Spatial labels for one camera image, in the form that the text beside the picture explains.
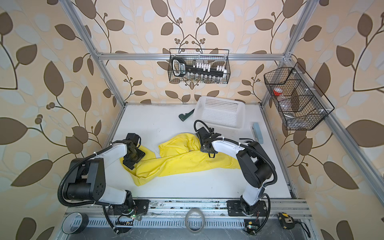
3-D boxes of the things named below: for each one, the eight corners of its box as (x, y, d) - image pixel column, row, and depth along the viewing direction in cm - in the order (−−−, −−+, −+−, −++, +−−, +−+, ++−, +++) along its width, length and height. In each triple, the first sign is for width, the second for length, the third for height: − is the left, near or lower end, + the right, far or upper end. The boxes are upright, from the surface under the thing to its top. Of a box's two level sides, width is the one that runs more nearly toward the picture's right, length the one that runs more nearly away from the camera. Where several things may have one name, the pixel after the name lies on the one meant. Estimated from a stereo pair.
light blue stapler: (255, 144, 100) (258, 139, 95) (250, 126, 109) (252, 122, 105) (261, 144, 100) (264, 139, 95) (255, 126, 109) (258, 122, 105)
